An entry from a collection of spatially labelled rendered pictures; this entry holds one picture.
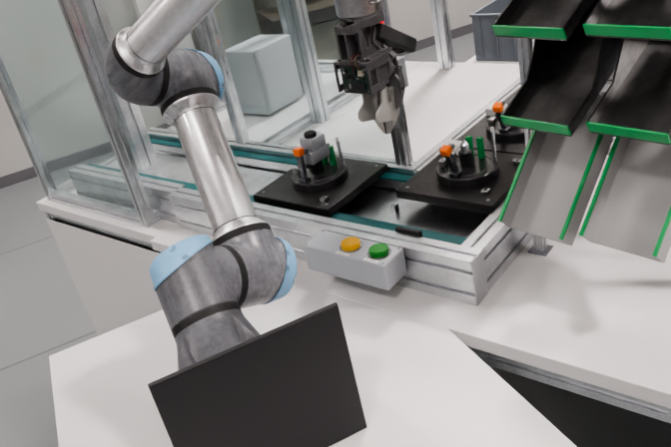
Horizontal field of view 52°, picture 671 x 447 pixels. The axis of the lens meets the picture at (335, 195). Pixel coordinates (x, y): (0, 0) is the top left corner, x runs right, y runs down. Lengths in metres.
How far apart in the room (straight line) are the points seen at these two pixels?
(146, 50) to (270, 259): 0.42
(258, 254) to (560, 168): 0.57
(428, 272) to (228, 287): 0.42
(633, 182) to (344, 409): 0.62
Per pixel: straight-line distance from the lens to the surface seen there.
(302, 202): 1.60
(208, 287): 1.13
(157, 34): 1.22
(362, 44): 1.12
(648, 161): 1.29
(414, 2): 6.06
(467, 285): 1.33
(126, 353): 1.50
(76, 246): 2.36
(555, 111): 1.24
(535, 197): 1.33
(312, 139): 1.63
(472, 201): 1.47
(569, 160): 1.32
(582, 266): 1.45
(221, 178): 1.29
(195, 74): 1.37
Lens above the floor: 1.67
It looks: 26 degrees down
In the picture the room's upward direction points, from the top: 13 degrees counter-clockwise
